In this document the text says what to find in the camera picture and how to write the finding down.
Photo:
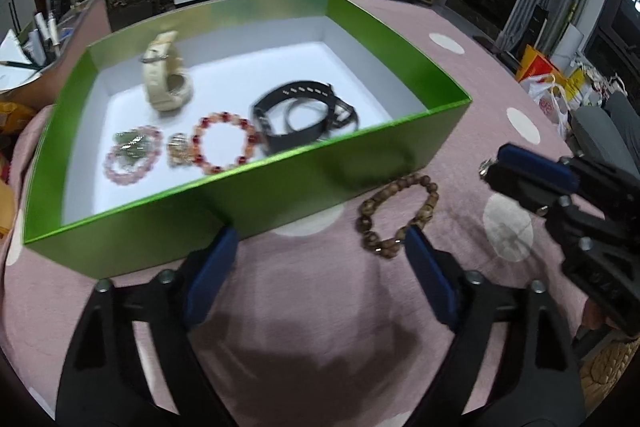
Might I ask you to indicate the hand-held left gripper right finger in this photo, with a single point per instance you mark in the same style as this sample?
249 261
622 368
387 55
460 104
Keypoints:
430 277

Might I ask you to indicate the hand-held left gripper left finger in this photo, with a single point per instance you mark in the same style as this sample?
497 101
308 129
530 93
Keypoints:
212 277

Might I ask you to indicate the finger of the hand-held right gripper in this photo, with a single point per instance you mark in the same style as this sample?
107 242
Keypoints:
525 192
540 167

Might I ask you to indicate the small silver charm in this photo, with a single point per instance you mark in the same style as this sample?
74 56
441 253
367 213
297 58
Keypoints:
485 168

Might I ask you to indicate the green cardboard box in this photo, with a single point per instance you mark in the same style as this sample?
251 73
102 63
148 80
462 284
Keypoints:
300 177

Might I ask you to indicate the black wristwatch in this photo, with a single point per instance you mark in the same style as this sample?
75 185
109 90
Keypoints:
272 127

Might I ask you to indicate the person's right forearm knitted sleeve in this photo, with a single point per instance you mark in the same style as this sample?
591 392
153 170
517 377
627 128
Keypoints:
607 367

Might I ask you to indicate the person's right hand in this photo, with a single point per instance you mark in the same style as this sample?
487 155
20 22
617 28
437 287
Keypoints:
594 316

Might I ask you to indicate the white plastic bag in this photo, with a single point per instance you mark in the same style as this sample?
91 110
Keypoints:
547 104

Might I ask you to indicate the yellow red shopping bag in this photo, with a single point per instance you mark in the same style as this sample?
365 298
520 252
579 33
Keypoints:
537 64

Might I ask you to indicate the pink dotted blanket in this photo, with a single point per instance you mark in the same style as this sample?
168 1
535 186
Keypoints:
310 322

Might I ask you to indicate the white board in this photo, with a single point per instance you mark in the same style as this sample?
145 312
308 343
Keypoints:
574 44

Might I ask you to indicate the black speaker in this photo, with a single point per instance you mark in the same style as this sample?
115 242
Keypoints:
535 29

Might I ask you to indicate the cream wristwatch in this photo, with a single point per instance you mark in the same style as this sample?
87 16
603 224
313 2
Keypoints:
165 82

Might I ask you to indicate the yellow packet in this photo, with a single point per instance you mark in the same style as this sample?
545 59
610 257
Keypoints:
15 119

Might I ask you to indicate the tan storage box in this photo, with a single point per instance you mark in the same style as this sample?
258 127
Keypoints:
82 27

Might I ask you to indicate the white papers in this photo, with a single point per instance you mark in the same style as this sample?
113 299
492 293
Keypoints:
17 62

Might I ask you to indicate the bundle of pens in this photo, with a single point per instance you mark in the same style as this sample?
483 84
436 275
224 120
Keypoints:
47 32

